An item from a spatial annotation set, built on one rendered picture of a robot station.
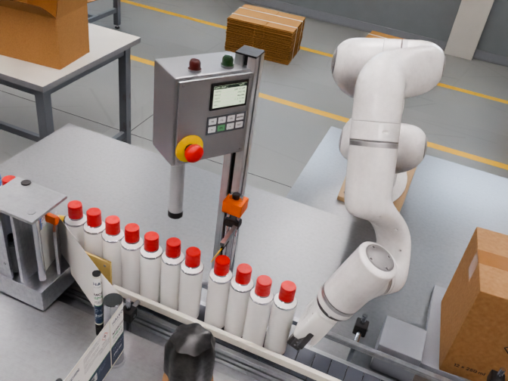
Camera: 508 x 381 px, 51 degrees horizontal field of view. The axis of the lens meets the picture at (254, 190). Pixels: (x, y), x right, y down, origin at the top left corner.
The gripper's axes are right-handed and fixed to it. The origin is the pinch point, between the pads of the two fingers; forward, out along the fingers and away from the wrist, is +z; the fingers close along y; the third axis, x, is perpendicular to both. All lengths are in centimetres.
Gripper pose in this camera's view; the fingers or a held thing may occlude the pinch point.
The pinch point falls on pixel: (297, 339)
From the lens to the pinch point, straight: 123.2
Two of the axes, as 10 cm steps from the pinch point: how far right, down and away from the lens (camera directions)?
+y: -3.8, 4.9, -7.8
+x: 8.2, 5.7, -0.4
